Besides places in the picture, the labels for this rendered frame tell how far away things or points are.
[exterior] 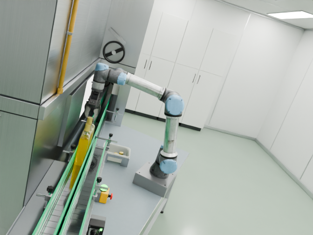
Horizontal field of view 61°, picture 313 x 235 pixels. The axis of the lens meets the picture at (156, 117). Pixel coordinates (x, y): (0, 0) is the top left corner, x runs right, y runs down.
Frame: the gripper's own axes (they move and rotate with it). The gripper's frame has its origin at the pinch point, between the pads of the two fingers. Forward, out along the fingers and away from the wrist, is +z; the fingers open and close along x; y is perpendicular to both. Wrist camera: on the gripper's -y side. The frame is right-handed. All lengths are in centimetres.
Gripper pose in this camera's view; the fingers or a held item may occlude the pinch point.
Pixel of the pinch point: (90, 119)
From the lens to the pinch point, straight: 173.4
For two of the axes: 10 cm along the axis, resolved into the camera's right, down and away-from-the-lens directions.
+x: -9.6, -2.4, -1.6
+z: -2.8, 9.1, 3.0
